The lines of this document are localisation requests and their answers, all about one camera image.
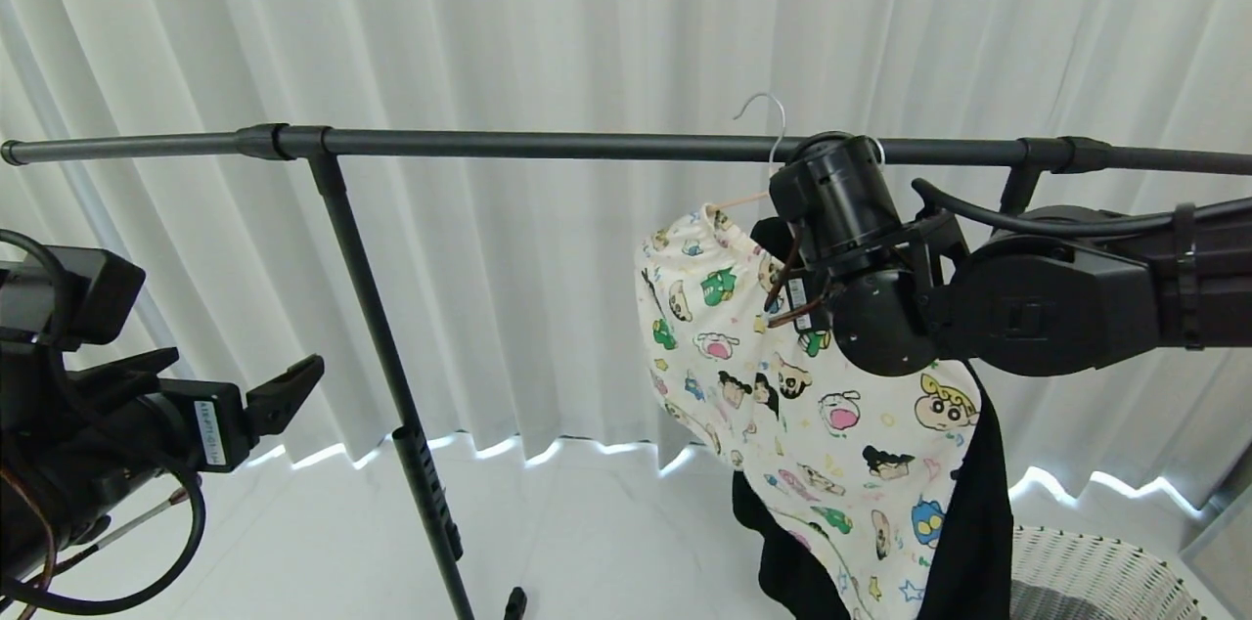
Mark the cream printed shorts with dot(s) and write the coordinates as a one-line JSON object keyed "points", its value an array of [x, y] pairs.
{"points": [[782, 434]]}

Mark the white curtain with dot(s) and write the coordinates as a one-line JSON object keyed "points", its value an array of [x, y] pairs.
{"points": [[548, 14]]}

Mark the black clothes rack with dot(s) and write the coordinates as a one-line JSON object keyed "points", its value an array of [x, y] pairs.
{"points": [[538, 145]]}

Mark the black t-shirt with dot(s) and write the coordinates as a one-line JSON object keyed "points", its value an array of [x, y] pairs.
{"points": [[968, 522]]}

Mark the white laundry basket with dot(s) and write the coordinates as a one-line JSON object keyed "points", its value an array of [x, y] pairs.
{"points": [[1086, 581]]}

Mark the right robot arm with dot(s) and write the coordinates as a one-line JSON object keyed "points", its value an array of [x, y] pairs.
{"points": [[1056, 307]]}

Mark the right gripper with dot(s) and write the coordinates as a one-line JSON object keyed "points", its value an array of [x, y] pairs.
{"points": [[885, 327]]}

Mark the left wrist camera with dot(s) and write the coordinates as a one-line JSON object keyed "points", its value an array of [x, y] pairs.
{"points": [[78, 292]]}

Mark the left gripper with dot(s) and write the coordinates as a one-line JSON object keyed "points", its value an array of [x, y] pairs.
{"points": [[220, 429]]}

